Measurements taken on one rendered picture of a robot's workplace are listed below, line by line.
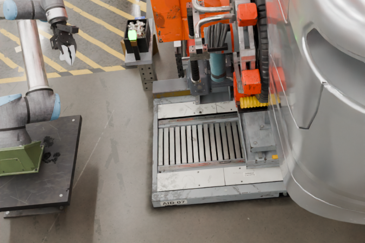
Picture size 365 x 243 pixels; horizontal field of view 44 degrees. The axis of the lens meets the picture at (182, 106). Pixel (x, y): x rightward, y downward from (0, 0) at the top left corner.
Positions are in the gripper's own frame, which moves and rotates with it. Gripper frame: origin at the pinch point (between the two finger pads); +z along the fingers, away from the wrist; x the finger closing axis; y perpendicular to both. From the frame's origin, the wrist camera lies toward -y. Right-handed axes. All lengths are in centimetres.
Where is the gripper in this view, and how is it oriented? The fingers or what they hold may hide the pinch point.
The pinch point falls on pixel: (71, 61)
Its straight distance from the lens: 203.5
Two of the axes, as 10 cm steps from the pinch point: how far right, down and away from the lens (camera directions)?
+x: -7.1, 1.1, -7.0
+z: 2.7, 9.5, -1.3
